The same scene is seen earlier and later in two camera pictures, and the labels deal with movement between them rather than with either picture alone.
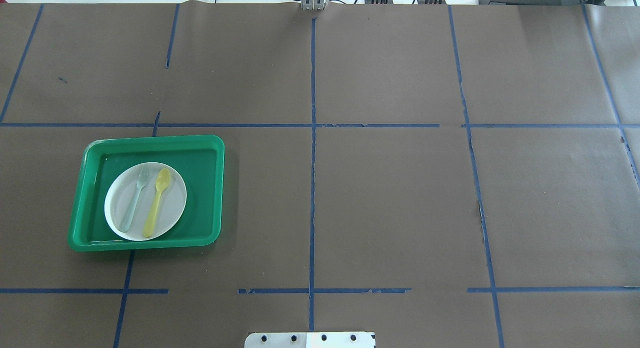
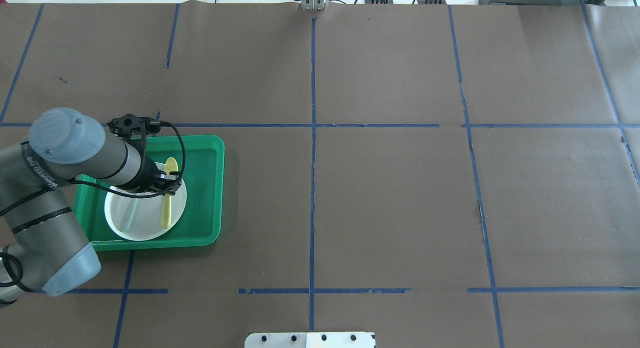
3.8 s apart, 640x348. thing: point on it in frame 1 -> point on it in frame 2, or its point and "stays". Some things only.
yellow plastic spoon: x=162 y=180 -> x=172 y=167
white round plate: x=145 y=201 stays
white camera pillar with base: x=310 y=340 stays
